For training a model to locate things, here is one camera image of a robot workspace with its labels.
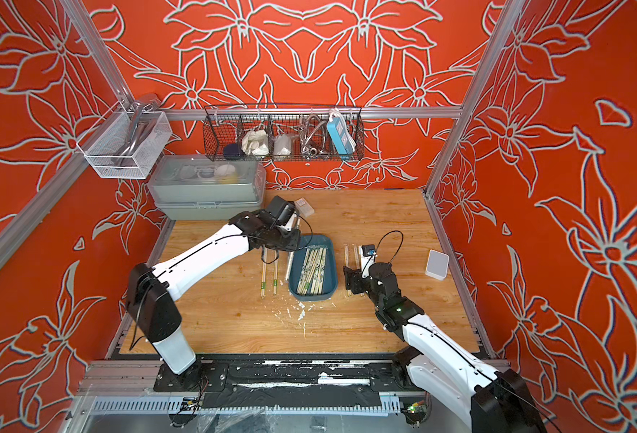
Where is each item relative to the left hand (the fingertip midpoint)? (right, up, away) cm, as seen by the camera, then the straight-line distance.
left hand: (297, 239), depth 83 cm
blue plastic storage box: (0, -7, -2) cm, 7 cm away
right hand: (+16, -8, 0) cm, 18 cm away
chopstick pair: (+17, -7, +15) cm, 24 cm away
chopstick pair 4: (-9, -14, +10) cm, 19 cm away
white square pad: (+50, -10, +12) cm, 52 cm away
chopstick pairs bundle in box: (+4, -15, +9) cm, 18 cm away
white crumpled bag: (-16, +33, +9) cm, 38 cm away
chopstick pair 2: (+21, -7, +15) cm, 27 cm away
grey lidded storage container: (-35, +18, +15) cm, 42 cm away
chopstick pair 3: (-13, -13, +12) cm, 22 cm away
